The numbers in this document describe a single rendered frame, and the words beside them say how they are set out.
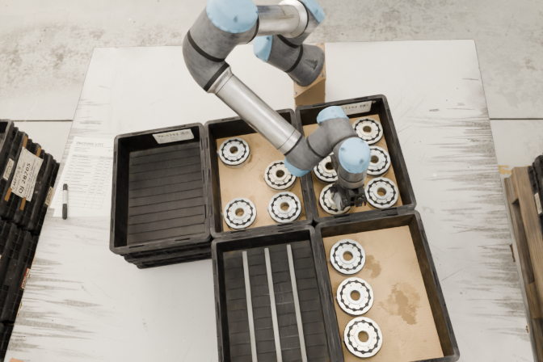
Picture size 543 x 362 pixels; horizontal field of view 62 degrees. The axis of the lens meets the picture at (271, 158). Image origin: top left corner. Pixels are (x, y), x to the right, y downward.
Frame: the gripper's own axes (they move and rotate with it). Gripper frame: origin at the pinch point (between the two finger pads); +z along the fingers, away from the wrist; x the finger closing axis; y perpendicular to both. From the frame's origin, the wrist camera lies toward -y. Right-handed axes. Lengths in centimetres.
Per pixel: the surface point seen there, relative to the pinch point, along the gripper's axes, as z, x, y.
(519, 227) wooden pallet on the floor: 83, 87, 3
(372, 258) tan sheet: 1.9, 2.8, 19.7
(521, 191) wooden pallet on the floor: 71, 89, -10
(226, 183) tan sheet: 1.9, -36.0, -14.2
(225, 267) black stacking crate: 2.1, -40.6, 13.2
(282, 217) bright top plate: -0.9, -20.5, 2.6
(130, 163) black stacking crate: 2, -68, -29
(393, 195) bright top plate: -1.3, 13.9, 3.2
